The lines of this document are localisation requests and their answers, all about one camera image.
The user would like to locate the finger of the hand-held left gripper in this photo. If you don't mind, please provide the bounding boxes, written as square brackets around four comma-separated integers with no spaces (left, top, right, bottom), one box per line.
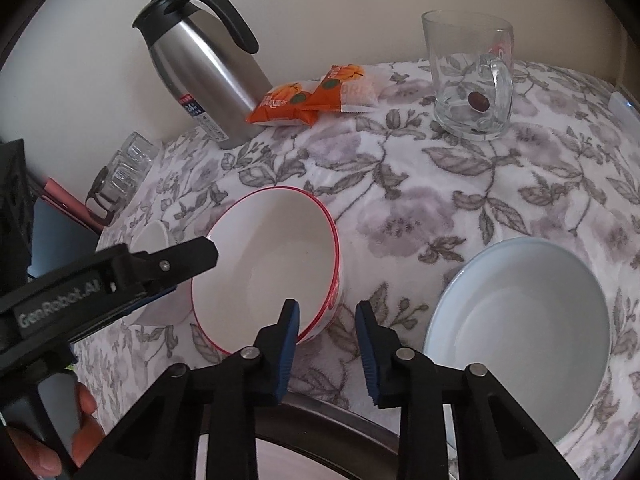
[112,237,220,295]
[117,282,179,319]

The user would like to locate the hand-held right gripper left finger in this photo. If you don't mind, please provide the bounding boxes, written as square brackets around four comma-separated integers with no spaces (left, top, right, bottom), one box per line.
[102,298,301,480]

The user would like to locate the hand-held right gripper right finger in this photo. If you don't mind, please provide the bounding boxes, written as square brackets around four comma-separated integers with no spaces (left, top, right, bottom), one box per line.
[355,301,566,480]

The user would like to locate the strawberry print bowl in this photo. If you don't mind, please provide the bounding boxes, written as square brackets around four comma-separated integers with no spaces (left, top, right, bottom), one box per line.
[190,186,342,356]

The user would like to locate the stainless steel basin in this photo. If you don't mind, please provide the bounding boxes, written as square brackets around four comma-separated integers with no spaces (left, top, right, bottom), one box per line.
[200,391,458,480]

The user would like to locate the pale blue ceramic bowl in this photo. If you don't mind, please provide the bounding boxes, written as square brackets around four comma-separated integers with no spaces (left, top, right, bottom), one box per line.
[422,238,612,456]

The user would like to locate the person's left hand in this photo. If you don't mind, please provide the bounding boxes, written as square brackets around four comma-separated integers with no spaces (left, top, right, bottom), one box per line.
[0,381,106,479]

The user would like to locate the blue cabinet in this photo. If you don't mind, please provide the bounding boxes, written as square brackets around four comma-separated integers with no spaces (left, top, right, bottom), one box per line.
[27,195,103,281]

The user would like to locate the glass cups in holder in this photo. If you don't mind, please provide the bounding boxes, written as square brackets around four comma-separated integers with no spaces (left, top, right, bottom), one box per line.
[85,165,136,226]

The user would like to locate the pink board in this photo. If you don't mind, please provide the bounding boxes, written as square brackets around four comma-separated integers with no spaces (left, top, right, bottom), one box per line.
[42,176,103,233]

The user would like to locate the small glass cup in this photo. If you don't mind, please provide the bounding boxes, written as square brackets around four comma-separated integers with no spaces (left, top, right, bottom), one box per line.
[107,152,141,196]
[120,131,155,171]

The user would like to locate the grey floral tablecloth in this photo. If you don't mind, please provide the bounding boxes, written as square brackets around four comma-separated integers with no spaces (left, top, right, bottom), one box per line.
[70,60,640,480]

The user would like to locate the orange snack packet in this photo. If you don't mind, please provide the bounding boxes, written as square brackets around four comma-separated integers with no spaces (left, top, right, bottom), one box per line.
[302,64,383,113]
[245,81,321,127]

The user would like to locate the stainless steel thermal carafe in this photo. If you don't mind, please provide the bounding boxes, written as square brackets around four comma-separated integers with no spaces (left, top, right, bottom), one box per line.
[132,0,273,150]

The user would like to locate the clear glass mug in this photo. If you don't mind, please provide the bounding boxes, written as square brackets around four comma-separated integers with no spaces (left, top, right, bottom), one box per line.
[421,10,515,142]

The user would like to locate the white power strip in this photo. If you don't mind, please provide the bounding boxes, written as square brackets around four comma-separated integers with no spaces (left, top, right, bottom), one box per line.
[610,91,638,131]

